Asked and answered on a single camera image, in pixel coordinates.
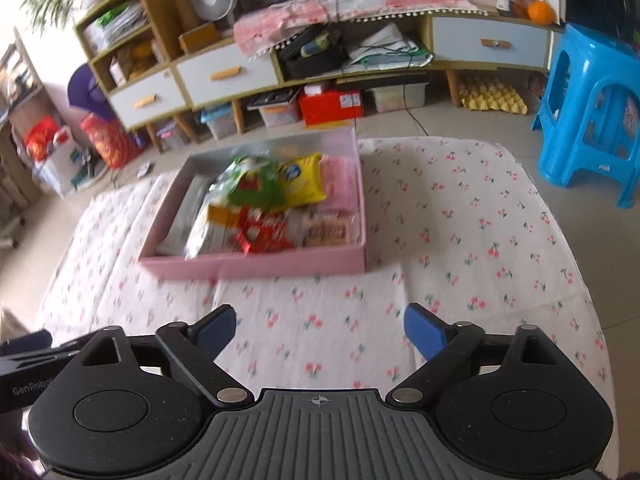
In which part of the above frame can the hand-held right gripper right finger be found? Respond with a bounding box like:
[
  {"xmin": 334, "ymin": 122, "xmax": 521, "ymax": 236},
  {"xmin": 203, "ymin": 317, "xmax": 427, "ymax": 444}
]
[{"xmin": 384, "ymin": 302, "xmax": 569, "ymax": 407}]

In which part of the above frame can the orange fruit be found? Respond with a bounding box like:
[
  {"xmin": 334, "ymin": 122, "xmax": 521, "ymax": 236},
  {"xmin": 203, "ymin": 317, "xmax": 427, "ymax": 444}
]
[{"xmin": 527, "ymin": 0, "xmax": 556, "ymax": 26}]

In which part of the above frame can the pink cardboard box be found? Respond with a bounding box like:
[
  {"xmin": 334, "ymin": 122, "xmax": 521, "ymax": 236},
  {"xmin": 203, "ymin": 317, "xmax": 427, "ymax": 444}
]
[{"xmin": 137, "ymin": 126, "xmax": 369, "ymax": 279}]

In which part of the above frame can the small brown snack packet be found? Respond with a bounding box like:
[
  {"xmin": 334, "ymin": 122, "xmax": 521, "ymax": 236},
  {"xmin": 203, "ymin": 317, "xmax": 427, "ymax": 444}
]
[{"xmin": 301, "ymin": 214, "xmax": 351, "ymax": 249}]

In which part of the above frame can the white shopping bag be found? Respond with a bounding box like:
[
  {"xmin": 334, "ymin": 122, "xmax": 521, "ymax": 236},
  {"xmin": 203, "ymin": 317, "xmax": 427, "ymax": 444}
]
[{"xmin": 32, "ymin": 127, "xmax": 86, "ymax": 199}]

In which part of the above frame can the pale cabinet drawer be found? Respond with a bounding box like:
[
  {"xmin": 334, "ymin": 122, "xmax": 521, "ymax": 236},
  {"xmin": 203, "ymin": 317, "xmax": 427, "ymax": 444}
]
[
  {"xmin": 107, "ymin": 68, "xmax": 192, "ymax": 130},
  {"xmin": 428, "ymin": 15, "xmax": 551, "ymax": 71},
  {"xmin": 172, "ymin": 42, "xmax": 281, "ymax": 110}
]

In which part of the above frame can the yellow snack packet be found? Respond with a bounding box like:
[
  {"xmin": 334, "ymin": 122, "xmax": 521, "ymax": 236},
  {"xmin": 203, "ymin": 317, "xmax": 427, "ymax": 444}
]
[{"xmin": 277, "ymin": 152, "xmax": 329, "ymax": 206}]

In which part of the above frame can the green snack packet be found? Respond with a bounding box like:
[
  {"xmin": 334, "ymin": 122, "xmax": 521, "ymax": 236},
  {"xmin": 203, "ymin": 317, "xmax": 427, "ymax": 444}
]
[{"xmin": 209, "ymin": 156, "xmax": 286, "ymax": 211}]

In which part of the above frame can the red gift bag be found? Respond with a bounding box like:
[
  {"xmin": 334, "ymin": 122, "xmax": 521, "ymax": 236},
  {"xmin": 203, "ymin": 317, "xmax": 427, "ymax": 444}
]
[{"xmin": 24, "ymin": 115, "xmax": 64, "ymax": 164}]

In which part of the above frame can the wooden shelf unit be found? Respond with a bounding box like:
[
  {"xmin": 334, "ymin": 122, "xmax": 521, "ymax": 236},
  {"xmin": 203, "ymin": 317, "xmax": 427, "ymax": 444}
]
[{"xmin": 0, "ymin": 42, "xmax": 46, "ymax": 211}]

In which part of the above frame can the cherry print blanket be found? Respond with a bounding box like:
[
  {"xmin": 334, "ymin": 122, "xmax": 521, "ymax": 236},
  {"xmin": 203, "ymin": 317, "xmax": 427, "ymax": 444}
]
[{"xmin": 35, "ymin": 136, "xmax": 614, "ymax": 480}]

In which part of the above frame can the black television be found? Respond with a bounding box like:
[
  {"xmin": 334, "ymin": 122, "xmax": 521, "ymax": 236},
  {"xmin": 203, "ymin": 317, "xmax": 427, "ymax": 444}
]
[{"xmin": 563, "ymin": 0, "xmax": 640, "ymax": 44}]

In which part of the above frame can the wooden cabinet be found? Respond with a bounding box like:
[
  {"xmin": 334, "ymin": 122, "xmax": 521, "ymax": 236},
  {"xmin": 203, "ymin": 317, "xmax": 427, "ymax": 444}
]
[{"xmin": 74, "ymin": 0, "xmax": 566, "ymax": 154}]

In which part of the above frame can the folded white green cloth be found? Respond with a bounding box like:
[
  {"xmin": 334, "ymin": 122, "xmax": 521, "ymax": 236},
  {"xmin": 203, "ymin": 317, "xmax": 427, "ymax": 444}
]
[{"xmin": 345, "ymin": 22, "xmax": 434, "ymax": 69}]

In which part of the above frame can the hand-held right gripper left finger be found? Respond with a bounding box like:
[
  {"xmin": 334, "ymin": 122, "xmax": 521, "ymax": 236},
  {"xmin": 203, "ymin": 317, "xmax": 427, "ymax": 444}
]
[{"xmin": 80, "ymin": 303, "xmax": 256, "ymax": 407}]

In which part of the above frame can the pink cherry cloth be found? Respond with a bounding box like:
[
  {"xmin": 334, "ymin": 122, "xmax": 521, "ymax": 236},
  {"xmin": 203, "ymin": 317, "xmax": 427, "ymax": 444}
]
[{"xmin": 233, "ymin": 0, "xmax": 494, "ymax": 59}]

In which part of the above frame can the clear bin with blue lid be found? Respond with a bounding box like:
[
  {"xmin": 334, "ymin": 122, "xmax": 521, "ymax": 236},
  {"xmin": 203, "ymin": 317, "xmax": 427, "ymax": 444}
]
[{"xmin": 199, "ymin": 104, "xmax": 239, "ymax": 140}]

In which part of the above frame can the white orange snack packet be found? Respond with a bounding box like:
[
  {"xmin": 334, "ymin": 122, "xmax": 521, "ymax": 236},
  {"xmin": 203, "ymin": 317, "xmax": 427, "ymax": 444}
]
[{"xmin": 184, "ymin": 202, "xmax": 246, "ymax": 261}]

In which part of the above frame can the black cable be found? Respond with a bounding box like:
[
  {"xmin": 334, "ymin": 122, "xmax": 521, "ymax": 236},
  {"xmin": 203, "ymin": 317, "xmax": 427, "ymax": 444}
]
[{"xmin": 330, "ymin": 0, "xmax": 431, "ymax": 136}]

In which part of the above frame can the small clear storage bin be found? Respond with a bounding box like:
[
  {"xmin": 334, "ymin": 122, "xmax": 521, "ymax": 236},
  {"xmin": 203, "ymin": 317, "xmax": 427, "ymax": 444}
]
[{"xmin": 154, "ymin": 119, "xmax": 184, "ymax": 151}]

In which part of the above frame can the pink cake packet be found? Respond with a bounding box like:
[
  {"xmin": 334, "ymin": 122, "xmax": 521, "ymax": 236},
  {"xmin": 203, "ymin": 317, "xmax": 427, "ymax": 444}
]
[{"xmin": 320, "ymin": 156, "xmax": 360, "ymax": 214}]

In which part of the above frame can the yellow egg tray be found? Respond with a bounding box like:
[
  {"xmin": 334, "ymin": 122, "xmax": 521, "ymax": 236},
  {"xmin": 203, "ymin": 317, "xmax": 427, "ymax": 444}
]
[{"xmin": 458, "ymin": 82, "xmax": 529, "ymax": 115}]

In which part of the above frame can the red snack packet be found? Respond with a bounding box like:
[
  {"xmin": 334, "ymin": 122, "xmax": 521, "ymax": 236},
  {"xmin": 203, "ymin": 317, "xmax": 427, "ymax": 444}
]
[{"xmin": 235, "ymin": 207, "xmax": 296, "ymax": 255}]

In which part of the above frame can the black storage box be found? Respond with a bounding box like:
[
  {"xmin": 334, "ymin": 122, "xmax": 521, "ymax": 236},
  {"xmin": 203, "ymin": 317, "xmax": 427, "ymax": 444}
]
[{"xmin": 277, "ymin": 27, "xmax": 349, "ymax": 80}]

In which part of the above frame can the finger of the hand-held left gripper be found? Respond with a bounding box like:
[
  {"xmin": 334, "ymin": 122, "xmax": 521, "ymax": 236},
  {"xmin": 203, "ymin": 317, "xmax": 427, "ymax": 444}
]
[
  {"xmin": 0, "ymin": 329, "xmax": 54, "ymax": 356},
  {"xmin": 0, "ymin": 337, "xmax": 102, "ymax": 367}
]

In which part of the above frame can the person's left forearm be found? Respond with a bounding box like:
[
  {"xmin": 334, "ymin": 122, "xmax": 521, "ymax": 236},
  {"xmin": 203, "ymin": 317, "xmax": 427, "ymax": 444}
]
[{"xmin": 0, "ymin": 437, "xmax": 43, "ymax": 480}]

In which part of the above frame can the silver long bar packet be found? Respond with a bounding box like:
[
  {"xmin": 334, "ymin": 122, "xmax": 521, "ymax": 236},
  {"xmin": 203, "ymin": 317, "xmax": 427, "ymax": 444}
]
[{"xmin": 157, "ymin": 175, "xmax": 214, "ymax": 256}]

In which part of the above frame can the purple hat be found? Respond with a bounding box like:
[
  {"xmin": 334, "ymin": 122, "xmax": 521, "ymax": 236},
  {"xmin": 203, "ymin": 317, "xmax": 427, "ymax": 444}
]
[{"xmin": 66, "ymin": 63, "xmax": 119, "ymax": 121}]

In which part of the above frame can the stack of papers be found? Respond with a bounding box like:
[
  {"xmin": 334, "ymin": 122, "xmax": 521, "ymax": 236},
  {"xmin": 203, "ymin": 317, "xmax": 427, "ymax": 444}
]
[{"xmin": 82, "ymin": 2, "xmax": 149, "ymax": 54}]

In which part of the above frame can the red round bag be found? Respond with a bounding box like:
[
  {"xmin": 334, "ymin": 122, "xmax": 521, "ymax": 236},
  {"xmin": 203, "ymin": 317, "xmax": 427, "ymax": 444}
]
[{"xmin": 79, "ymin": 113, "xmax": 144, "ymax": 170}]

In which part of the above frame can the red box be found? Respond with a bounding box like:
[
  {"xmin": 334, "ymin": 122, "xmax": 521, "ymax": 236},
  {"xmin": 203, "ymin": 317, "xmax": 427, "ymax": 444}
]
[{"xmin": 298, "ymin": 88, "xmax": 365, "ymax": 127}]

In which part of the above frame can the small wooden box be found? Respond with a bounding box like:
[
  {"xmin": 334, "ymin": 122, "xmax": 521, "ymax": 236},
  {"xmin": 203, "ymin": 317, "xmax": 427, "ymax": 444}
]
[{"xmin": 178, "ymin": 22, "xmax": 221, "ymax": 54}]

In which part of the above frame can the clear bin with black lid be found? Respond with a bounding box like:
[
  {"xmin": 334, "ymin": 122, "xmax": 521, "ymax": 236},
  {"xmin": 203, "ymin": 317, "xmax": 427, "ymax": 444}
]
[{"xmin": 247, "ymin": 90, "xmax": 304, "ymax": 129}]

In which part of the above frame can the blue plastic stool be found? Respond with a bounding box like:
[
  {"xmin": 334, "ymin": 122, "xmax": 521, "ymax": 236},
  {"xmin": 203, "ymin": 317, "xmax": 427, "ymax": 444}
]
[{"xmin": 530, "ymin": 22, "xmax": 640, "ymax": 210}]

